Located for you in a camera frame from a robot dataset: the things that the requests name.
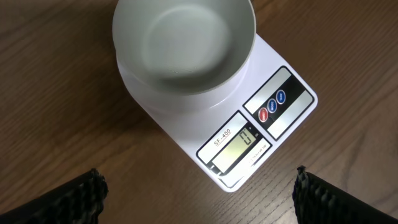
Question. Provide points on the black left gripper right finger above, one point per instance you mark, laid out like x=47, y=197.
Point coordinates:
x=316, y=201

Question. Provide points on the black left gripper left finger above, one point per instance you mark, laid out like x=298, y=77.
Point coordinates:
x=80, y=200

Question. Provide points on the white digital kitchen scale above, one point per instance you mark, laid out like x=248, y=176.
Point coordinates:
x=229, y=132

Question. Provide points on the white round bowl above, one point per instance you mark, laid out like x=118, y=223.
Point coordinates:
x=183, y=46

